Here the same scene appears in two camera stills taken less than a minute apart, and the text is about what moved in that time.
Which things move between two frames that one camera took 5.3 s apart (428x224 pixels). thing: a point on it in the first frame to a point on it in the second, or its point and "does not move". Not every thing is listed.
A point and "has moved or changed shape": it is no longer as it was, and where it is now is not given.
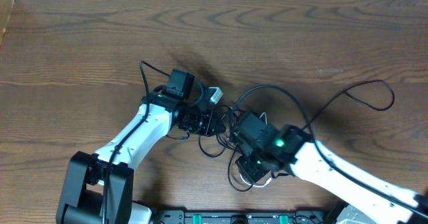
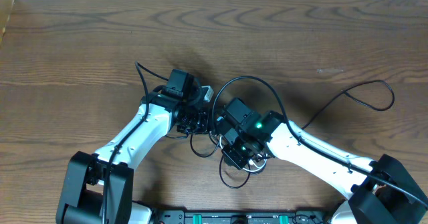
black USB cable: (235, 118) to (219, 96)
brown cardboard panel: (7, 1) does not move
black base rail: (299, 216) does not move
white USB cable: (261, 186) has moved or changed shape
